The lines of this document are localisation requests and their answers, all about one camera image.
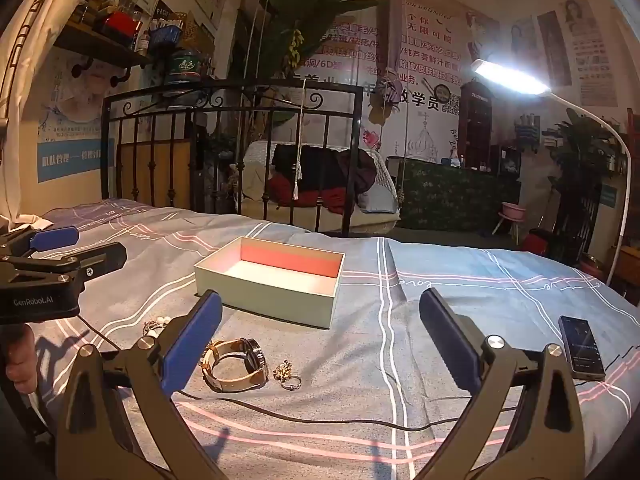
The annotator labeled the pearl bracelet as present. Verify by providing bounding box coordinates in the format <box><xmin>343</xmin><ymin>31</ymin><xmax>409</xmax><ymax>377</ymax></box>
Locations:
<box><xmin>142</xmin><ymin>316</ymin><xmax>173</xmax><ymax>338</ymax></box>

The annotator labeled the face wall poster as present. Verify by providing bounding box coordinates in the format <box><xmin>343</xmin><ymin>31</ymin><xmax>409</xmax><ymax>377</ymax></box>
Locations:
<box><xmin>37</xmin><ymin>50</ymin><xmax>118</xmax><ymax>183</ymax></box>

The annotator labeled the dark red cabinet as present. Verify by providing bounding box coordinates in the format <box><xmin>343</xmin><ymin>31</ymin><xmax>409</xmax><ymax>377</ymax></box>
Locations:
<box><xmin>457</xmin><ymin>80</ymin><xmax>493</xmax><ymax>173</ymax></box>

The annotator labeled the black cable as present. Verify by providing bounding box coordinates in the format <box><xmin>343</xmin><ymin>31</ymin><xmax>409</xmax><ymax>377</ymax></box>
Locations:
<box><xmin>75</xmin><ymin>315</ymin><xmax>521</xmax><ymax>433</ymax></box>

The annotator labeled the green leaf-patterned counter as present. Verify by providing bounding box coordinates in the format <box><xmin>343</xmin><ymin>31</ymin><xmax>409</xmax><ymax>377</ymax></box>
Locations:
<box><xmin>387</xmin><ymin>156</ymin><xmax>521</xmax><ymax>233</ymax></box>

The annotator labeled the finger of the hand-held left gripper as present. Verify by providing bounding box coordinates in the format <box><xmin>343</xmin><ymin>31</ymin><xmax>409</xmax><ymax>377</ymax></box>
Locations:
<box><xmin>0</xmin><ymin>226</ymin><xmax>81</xmax><ymax>261</ymax></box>
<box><xmin>0</xmin><ymin>241</ymin><xmax>128</xmax><ymax>288</ymax></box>

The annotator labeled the black iron bed frame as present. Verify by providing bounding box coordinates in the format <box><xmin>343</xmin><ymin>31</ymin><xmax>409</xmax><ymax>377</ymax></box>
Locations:
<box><xmin>101</xmin><ymin>79</ymin><xmax>364</xmax><ymax>238</ymax></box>

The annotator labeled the white wicker hanging chair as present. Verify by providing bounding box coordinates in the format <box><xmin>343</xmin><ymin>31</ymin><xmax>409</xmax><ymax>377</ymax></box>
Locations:
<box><xmin>239</xmin><ymin>140</ymin><xmax>403</xmax><ymax>236</ymax></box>

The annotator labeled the potted green plant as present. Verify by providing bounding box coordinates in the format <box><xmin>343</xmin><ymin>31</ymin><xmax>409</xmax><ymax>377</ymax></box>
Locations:
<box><xmin>542</xmin><ymin>110</ymin><xmax>608</xmax><ymax>261</ymax></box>

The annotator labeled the wooden wall shelf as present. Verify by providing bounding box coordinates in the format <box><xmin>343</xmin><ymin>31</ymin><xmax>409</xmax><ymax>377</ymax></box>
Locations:
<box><xmin>52</xmin><ymin>25</ymin><xmax>153</xmax><ymax>86</ymax></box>

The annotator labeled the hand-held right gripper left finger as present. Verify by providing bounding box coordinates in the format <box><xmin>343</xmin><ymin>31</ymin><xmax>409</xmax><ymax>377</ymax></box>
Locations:
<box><xmin>54</xmin><ymin>290</ymin><xmax>224</xmax><ymax>480</ymax></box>

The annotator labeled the pile of dark clothes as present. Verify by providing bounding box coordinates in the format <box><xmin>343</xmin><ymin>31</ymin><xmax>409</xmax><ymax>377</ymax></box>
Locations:
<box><xmin>267</xmin><ymin>144</ymin><xmax>378</xmax><ymax>208</ymax></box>

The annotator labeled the green water jug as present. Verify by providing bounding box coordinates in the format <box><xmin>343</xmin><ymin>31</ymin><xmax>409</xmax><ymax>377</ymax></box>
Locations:
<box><xmin>165</xmin><ymin>49</ymin><xmax>203</xmax><ymax>85</ymax></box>

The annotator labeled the blue striped bed blanket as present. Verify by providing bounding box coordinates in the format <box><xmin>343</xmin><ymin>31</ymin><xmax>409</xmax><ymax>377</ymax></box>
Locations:
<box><xmin>0</xmin><ymin>199</ymin><xmax>640</xmax><ymax>480</ymax></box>

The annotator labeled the red container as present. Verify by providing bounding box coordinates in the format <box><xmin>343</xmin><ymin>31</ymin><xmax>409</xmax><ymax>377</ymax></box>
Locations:
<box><xmin>97</xmin><ymin>11</ymin><xmax>143</xmax><ymax>46</ymax></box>

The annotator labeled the pink stool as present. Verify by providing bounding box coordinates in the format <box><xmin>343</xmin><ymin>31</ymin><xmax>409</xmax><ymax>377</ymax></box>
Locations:
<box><xmin>492</xmin><ymin>202</ymin><xmax>526</xmax><ymax>238</ymax></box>

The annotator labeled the pale box with pink inside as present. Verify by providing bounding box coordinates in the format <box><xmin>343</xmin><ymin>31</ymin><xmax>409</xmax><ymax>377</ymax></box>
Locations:
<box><xmin>193</xmin><ymin>236</ymin><xmax>346</xmax><ymax>330</ymax></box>

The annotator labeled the red stool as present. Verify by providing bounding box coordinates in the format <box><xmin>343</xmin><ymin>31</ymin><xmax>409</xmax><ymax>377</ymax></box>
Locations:
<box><xmin>520</xmin><ymin>228</ymin><xmax>556</xmax><ymax>261</ymax></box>

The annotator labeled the tan strap wristwatch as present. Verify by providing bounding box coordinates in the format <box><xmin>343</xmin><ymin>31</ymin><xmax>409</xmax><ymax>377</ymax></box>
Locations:
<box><xmin>200</xmin><ymin>337</ymin><xmax>269</xmax><ymax>393</ymax></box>

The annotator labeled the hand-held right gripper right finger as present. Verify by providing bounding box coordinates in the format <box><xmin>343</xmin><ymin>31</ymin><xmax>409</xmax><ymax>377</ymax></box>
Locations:
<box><xmin>419</xmin><ymin>288</ymin><xmax>586</xmax><ymax>480</ymax></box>

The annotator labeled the printed wall banner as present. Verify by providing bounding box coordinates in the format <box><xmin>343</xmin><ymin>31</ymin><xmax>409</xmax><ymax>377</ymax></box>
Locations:
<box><xmin>295</xmin><ymin>0</ymin><xmax>481</xmax><ymax>161</ymax></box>

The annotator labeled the person's left hand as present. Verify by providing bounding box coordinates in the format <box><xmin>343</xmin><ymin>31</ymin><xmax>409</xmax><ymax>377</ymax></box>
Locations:
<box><xmin>2</xmin><ymin>330</ymin><xmax>41</xmax><ymax>386</ymax></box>

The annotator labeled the purple hanging decoration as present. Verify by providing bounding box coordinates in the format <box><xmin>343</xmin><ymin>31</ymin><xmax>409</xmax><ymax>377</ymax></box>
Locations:
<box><xmin>376</xmin><ymin>0</ymin><xmax>416</xmax><ymax>111</ymax></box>

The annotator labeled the white floor lamp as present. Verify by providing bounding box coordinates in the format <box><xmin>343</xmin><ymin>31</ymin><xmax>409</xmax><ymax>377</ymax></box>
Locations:
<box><xmin>470</xmin><ymin>58</ymin><xmax>633</xmax><ymax>286</ymax></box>

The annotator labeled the black smartphone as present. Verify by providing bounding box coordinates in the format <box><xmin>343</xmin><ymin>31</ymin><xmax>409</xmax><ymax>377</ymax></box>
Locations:
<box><xmin>558</xmin><ymin>315</ymin><xmax>606</xmax><ymax>381</ymax></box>

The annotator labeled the large leafy plant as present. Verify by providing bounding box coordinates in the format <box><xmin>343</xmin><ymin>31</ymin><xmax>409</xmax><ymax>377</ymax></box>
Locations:
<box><xmin>239</xmin><ymin>0</ymin><xmax>381</xmax><ymax>91</ymax></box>

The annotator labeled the white tasselled rope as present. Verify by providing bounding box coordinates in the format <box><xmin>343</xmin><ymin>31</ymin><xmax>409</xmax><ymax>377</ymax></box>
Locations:
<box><xmin>292</xmin><ymin>105</ymin><xmax>306</xmax><ymax>201</ymax></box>

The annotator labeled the blue basket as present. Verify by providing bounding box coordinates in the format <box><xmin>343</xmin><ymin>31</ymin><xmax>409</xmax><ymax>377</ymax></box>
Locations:
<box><xmin>150</xmin><ymin>25</ymin><xmax>182</xmax><ymax>48</ymax></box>

